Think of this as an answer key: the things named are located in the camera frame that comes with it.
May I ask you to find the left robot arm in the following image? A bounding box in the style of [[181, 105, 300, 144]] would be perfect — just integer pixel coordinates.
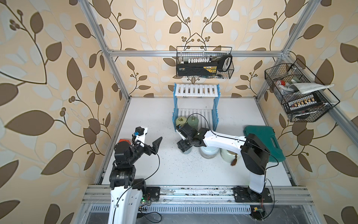
[[108, 137, 163, 224]]

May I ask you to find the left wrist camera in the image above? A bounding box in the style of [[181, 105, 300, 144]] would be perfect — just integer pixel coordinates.
[[132, 127, 148, 145]]

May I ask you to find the black white handle saw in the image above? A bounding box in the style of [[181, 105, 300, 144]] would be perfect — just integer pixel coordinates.
[[217, 54, 232, 72]]

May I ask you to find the blue white wooden shelf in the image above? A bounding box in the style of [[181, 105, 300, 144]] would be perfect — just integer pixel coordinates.
[[172, 84, 221, 131]]

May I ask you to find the green plastic tool case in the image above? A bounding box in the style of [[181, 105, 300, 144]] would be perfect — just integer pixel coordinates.
[[244, 126, 286, 162]]

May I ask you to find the yellow-green small tea canister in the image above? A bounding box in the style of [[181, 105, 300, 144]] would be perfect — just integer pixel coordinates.
[[175, 116, 187, 127]]

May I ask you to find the white painted porcelain jar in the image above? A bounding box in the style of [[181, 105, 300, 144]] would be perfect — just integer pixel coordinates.
[[199, 147, 220, 159]]

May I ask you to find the black wire basket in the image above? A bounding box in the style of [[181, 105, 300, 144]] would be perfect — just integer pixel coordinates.
[[265, 59, 340, 122], [176, 45, 235, 79]]

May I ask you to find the socket bit set tray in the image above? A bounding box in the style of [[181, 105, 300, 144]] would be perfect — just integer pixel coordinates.
[[287, 94, 323, 112]]

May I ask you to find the black wire basket rear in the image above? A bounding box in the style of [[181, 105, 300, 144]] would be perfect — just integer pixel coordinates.
[[176, 45, 235, 79]]

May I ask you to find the white folded paper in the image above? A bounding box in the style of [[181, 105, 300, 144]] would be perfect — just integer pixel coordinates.
[[288, 83, 334, 94]]

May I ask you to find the base rail with cable duct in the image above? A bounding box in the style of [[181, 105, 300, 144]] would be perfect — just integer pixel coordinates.
[[76, 185, 321, 224]]

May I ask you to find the cream jar with brown lid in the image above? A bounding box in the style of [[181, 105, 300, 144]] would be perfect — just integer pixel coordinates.
[[220, 149, 241, 166]]

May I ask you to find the aluminium cage frame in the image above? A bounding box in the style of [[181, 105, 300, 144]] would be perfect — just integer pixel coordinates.
[[76, 0, 358, 185]]

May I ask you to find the green small tea canister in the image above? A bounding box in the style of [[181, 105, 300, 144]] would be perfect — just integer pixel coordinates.
[[187, 115, 199, 130]]

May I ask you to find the blue small tea canister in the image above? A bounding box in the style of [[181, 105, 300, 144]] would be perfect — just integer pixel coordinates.
[[181, 146, 192, 154]]

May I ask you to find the red cube block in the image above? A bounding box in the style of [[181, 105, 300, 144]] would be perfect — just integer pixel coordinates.
[[118, 139, 132, 145]]

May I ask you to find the black wire basket right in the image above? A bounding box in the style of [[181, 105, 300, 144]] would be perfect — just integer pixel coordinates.
[[265, 59, 340, 122]]

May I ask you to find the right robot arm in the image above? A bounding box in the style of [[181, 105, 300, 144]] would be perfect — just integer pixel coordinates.
[[176, 124, 273, 203]]

